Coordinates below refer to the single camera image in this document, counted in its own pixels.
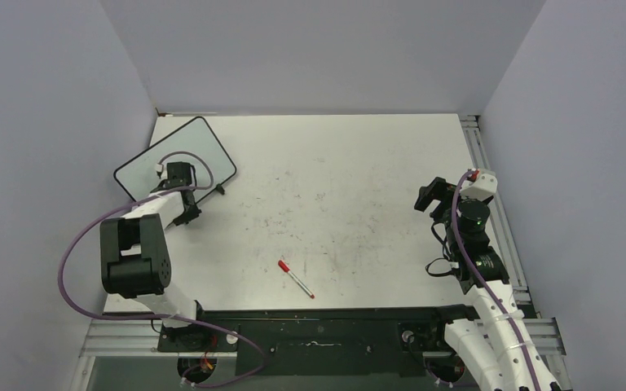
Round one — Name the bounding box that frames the purple cable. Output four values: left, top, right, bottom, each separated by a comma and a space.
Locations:
56, 152, 268, 390
426, 171, 544, 391

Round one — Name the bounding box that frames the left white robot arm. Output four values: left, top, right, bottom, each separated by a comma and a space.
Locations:
99, 162, 210, 351

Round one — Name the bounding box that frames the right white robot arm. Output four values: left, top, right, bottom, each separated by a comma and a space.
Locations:
414, 169, 562, 390

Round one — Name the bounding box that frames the white marker pen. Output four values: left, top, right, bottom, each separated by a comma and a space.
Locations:
286, 268, 315, 299

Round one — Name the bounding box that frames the aluminium frame rail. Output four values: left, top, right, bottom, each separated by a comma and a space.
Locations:
77, 318, 239, 358
458, 115, 531, 305

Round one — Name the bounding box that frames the small black-framed whiteboard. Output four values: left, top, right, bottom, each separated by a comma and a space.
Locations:
113, 116, 237, 202

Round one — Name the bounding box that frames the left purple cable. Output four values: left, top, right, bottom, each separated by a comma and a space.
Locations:
56, 152, 268, 390

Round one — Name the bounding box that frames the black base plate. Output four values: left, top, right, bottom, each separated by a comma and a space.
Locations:
157, 305, 478, 377

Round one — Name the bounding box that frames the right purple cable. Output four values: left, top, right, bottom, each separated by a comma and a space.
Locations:
426, 171, 544, 391

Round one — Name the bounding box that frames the red marker cap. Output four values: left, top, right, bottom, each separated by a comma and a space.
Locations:
278, 260, 290, 273

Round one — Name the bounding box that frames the aluminium frame rail front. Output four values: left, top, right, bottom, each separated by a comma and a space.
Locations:
77, 318, 239, 358

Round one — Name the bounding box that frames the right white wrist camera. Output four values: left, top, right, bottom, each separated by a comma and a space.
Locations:
460, 169, 498, 203

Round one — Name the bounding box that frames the aluminium frame rail right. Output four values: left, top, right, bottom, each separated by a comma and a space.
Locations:
458, 115, 531, 305

